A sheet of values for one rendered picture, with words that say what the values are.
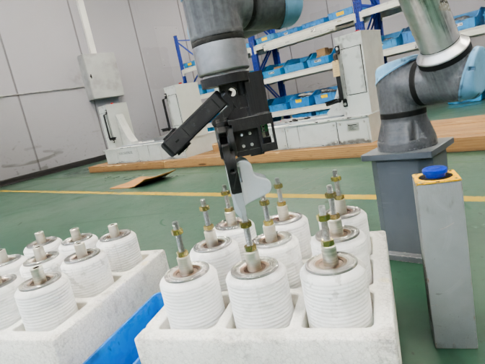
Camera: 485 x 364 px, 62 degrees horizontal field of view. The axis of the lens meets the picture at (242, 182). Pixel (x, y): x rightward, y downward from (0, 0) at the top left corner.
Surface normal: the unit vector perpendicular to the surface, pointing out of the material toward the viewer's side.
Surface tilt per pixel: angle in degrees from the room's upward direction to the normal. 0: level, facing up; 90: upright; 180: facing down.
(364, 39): 90
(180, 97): 90
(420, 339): 0
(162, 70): 90
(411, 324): 0
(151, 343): 90
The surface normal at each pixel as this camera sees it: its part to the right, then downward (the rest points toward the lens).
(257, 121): 0.09, 0.18
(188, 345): -0.30, 0.24
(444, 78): -0.37, 0.69
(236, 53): 0.55, 0.05
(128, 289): 0.93, -0.12
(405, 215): -0.66, 0.27
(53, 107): 0.72, -0.01
